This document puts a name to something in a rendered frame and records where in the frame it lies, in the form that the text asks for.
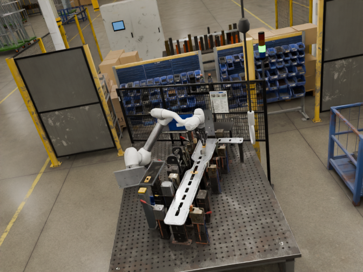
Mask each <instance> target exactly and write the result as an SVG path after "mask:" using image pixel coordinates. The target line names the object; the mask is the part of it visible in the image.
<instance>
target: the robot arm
mask: <svg viewBox="0 0 363 272"><path fill-rule="evenodd" d="M151 115H152V116H153V117H155V118H157V123H156V125H155V127H154V129H153V131H152V133H151V134H150V136H149V138H148V140H147V142H146V144H145V146H144V147H143V148H141V149H140V150H139V151H137V150H136V149H135V148H133V147H130V148H127V149H126V150H125V153H124V159H125V165H126V169H128V168H134V167H139V166H144V165H147V164H149V163H150V161H151V150H152V148H153V146H154V144H155V143H156V141H157V139H158V137H159V135H160V134H161V132H162V130H163V128H164V126H166V125H167V124H168V123H169V122H171V121H172V120H173V118H174V119H175V120H176V121H177V122H178V123H180V124H181V125H184V126H185V128H186V129H187V130H188V131H191V130H193V129H195V128H196V127H198V132H196V133H197V135H198V138H199V140H201V143H202V145H203V144H204V145H206V140H207V133H208V132H207V131H205V122H204V120H205V117H204V112H203V110H202V109H200V108H198V109H195V111H194V115H193V117H190V118H186V119H185V120H183V119H182V118H181V117H180V116H179V115H178V114H176V113H175V112H172V111H168V110H165V109H162V108H154V109H152V110H151ZM199 133H200V135H199ZM205 133H206V138H205ZM202 135H203V137H204V142H203V139H202Z"/></svg>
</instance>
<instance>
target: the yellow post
mask: <svg viewBox="0 0 363 272"><path fill-rule="evenodd" d="M246 45H247V59H248V73H249V80H255V79H256V78H255V69H254V54H253V38H246ZM243 52H244V65H245V78H246V80H247V75H246V62H245V49H244V39H243ZM254 85H256V83H250V94H253V98H255V99H251V106H256V107H251V108H252V110H253V108H254V110H257V103H256V105H255V103H253V102H255V100H256V102H257V95H256V90H254ZM251 86H252V87H251ZM252 89H253V90H252ZM254 93H255V97H254ZM256 116H257V117H258V115H257V114H254V122H255V127H254V131H256V133H257V132H258V133H259V130H256V129H259V126H258V118H257V120H256ZM252 145H253V144H252ZM253 147H254V150H255V152H256V154H257V156H258V158H259V161H260V163H261V158H260V145H259V141H256V143H255V144H254V145H253Z"/></svg>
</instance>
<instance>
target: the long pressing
mask: <svg viewBox="0 0 363 272"><path fill-rule="evenodd" d="M217 141H218V139H215V138H214V139H207V140H206V147H205V148H202V146H203V145H202V143H201V140H199V141H198V143H197V145H196V148H195V150H194V152H193V154H192V156H191V159H192V160H193V161H194V164H193V167H192V168H191V169H189V170H188V171H186V172H185V174H184V176H183V179H182V181H181V183H180V185H179V187H178V190H177V192H176V194H175V196H174V198H173V201H172V203H171V205H170V207H169V210H168V212H167V214H166V217H165V219H164V223H165V224H167V225H177V226H181V225H183V224H184V223H185V221H186V219H187V216H188V214H189V211H190V210H189V207H190V205H192V203H193V200H194V197H195V195H196V192H197V189H198V187H199V184H200V181H201V179H202V176H203V174H204V170H205V168H206V163H207V161H210V160H211V158H212V156H213V152H214V150H215V147H216V142H217ZM200 150H203V154H200ZM199 157H202V158H201V159H199ZM198 161H200V163H199V164H197V162H198ZM196 166H198V168H197V171H198V174H195V175H194V178H193V180H190V178H191V176H192V174H191V173H190V172H191V171H194V169H195V167H196ZM189 181H192V183H191V185H190V186H188V183H189ZM186 188H189V191H188V192H187V193H185V190H186ZM183 195H186V198H185V200H182V198H183ZM181 202H183V205H182V207H181V208H180V210H179V211H180V212H179V215H178V216H175V214H176V212H177V211H178V207H179V205H180V203H181Z"/></svg>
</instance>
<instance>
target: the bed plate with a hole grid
mask: <svg viewBox="0 0 363 272"><path fill-rule="evenodd" d="M187 143H188V141H184V144H185V146H180V144H181V142H180V141H175V142H174V144H172V142H171V141H156V143H155V144H154V146H153V148H152V150H151V161H150V163H149V164H147V165H144V167H145V168H146V169H148V167H149V166H150V164H151V162H152V161H158V159H159V160H161V161H165V163H166V159H167V157H168V156H169V155H170V154H172V149H173V147H176V146H179V147H181V148H182V149H184V147H186V148H187ZM227 148H228V157H229V160H232V163H230V166H229V170H230V173H229V175H227V174H222V177H223V180H222V181H221V182H219V183H220V186H219V187H220V190H221V191H222V192H221V193H220V194H218V195H211V194H210V192H211V182H210V177H209V175H208V176H207V182H208V185H207V190H208V194H209V195H208V197H209V203H210V209H211V212H212V214H213V218H212V222H211V225H210V228H206V229H207V232H208V235H209V237H210V239H209V241H210V242H209V243H208V244H209V245H206V244H201V243H200V244H199V243H195V240H196V239H195V234H194V228H193V227H187V230H190V231H191V234H190V236H188V237H187V238H188V239H190V240H192V242H191V245H183V244H174V243H172V241H173V238H174V236H173V232H172V228H171V225H169V228H170V232H171V233H172V235H171V237H170V239H171V240H170V241H167V240H166V239H161V238H160V231H159V227H158V226H157V228H156V230H151V229H148V228H149V225H148V222H147V219H146V216H145V213H144V209H143V206H142V203H141V202H140V198H139V195H138V191H139V190H140V188H146V189H147V190H148V193H149V196H153V194H152V189H151V186H142V185H137V186H132V187H126V188H124V189H123V194H122V200H121V204H120V210H119V215H118V216H119V217H118V221H117V226H116V232H115V238H114V241H113V247H112V253H111V259H110V264H109V269H108V272H205V271H212V270H219V269H226V268H233V267H240V266H247V265H252V264H258V263H266V262H273V261H280V260H286V259H294V258H298V257H301V252H300V250H299V247H298V245H297V243H296V241H295V239H294V236H293V234H292V232H291V230H290V227H289V225H288V224H287V221H286V219H285V216H284V214H283V211H282V210H281V208H280V206H279V203H278V200H277V199H276V196H275V194H274V192H273V189H272V187H271V185H270V183H269V181H268V178H267V176H266V174H265V172H264V169H263V167H262V165H261V163H260V161H259V158H258V156H257V154H256V152H255V150H254V147H253V145H252V143H251V142H250V141H243V150H244V160H247V163H246V164H238V160H240V155H239V147H238V144H235V145H234V146H229V144H227Z"/></svg>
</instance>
